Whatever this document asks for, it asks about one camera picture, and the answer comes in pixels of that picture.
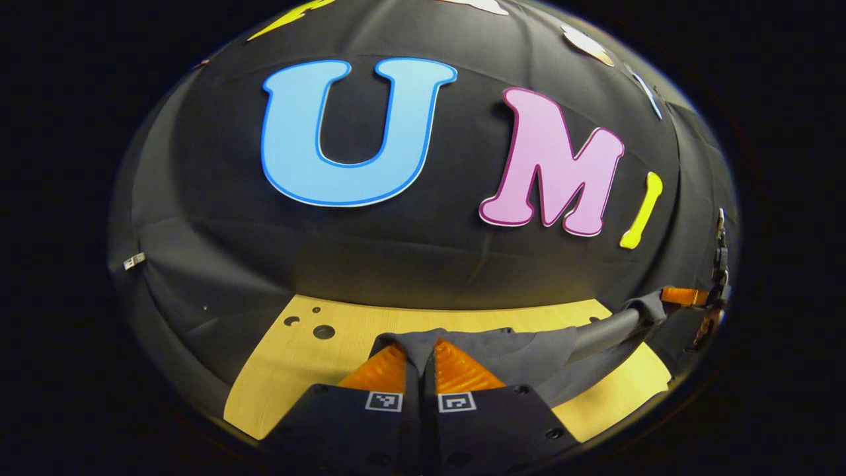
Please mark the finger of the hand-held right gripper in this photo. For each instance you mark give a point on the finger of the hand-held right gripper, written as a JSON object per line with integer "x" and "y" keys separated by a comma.
{"x": 687, "y": 297}

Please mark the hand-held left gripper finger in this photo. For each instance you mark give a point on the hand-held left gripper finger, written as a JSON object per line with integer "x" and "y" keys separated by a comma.
{"x": 414, "y": 430}
{"x": 429, "y": 430}

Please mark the grey button-up shirt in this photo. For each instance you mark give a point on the grey button-up shirt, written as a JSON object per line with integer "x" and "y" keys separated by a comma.
{"x": 529, "y": 357}

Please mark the black backdrop cloth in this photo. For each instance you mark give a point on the black backdrop cloth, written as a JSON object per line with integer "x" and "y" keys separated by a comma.
{"x": 429, "y": 251}

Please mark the white cloth clip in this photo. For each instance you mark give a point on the white cloth clip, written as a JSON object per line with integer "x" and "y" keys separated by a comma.
{"x": 134, "y": 260}

